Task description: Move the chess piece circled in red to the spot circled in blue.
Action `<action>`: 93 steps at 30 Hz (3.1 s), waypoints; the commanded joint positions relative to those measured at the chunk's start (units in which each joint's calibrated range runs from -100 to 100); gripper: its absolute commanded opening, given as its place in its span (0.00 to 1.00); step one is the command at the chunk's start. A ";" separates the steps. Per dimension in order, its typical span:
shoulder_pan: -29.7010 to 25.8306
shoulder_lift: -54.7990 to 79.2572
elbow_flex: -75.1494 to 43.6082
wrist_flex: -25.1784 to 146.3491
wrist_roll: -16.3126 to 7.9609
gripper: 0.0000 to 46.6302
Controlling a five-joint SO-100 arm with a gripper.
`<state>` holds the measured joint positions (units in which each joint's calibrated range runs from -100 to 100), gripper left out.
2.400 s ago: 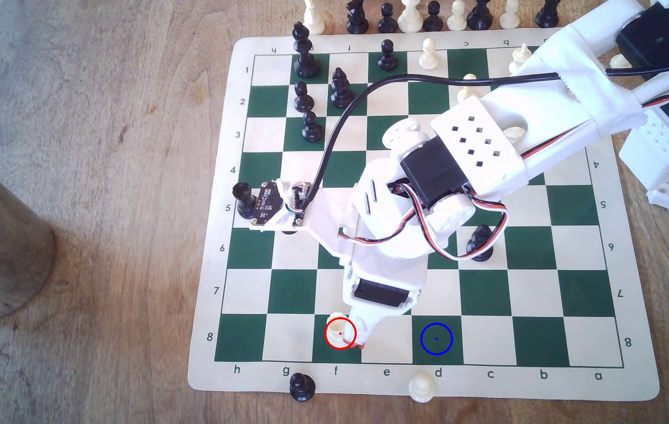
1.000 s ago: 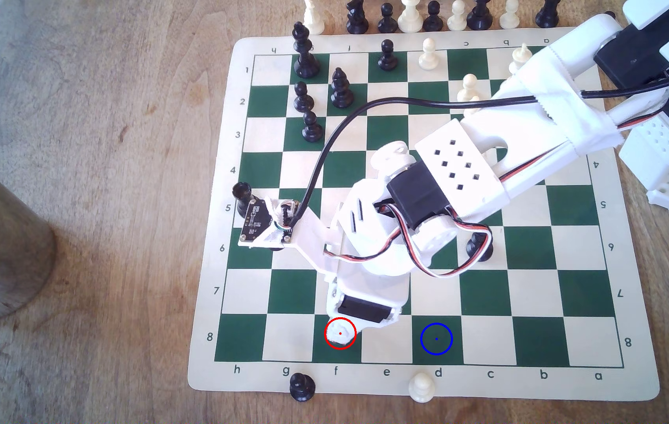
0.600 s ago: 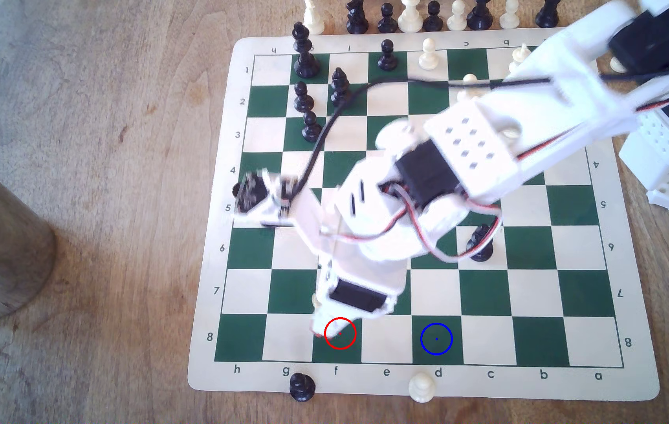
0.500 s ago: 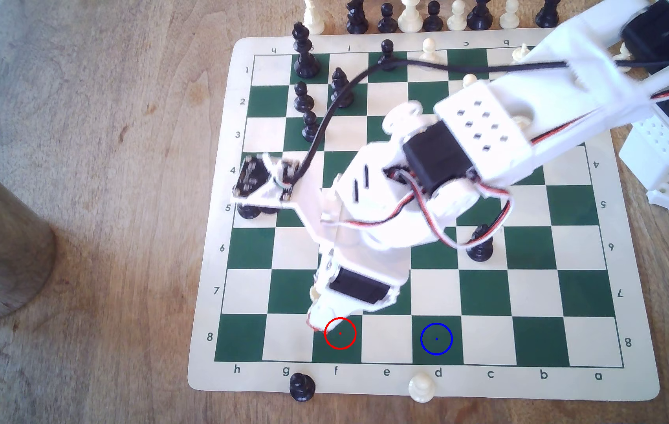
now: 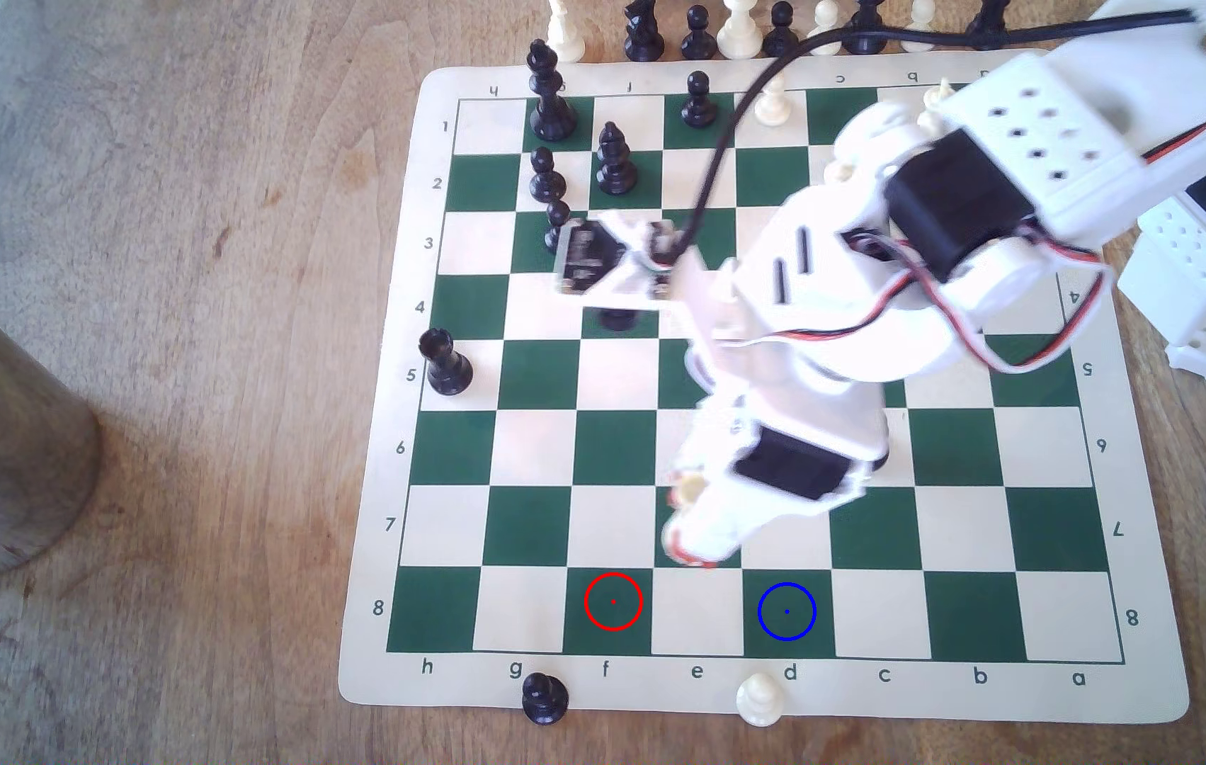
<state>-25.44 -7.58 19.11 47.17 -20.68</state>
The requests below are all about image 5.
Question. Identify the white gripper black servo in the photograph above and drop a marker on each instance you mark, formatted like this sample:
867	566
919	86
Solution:
795	469

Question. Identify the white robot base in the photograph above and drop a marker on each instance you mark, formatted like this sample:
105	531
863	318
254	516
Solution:
1197	287

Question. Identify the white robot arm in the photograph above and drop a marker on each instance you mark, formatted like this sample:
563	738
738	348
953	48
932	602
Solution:
1038	138

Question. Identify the black bishop chess piece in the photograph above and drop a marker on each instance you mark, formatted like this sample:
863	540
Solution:
883	459
615	161

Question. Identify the green and cream chess mat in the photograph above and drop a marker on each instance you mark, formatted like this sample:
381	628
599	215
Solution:
539	446

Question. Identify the black pawn chess piece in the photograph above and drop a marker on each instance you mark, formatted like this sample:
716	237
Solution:
778	27
698	36
557	212
547	178
699	102
544	699

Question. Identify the black rook chess piece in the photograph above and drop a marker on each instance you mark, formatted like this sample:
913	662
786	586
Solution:
447	365

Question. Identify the tall white chess piece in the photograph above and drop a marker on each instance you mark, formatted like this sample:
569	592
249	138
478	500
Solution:
563	34
740	32

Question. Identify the black knight chess piece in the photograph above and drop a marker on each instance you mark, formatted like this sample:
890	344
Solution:
644	32

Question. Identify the tall black chess piece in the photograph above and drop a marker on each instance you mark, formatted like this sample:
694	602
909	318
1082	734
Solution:
988	19
864	16

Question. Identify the gripper mounted camera module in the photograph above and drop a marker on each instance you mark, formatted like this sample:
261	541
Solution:
597	260

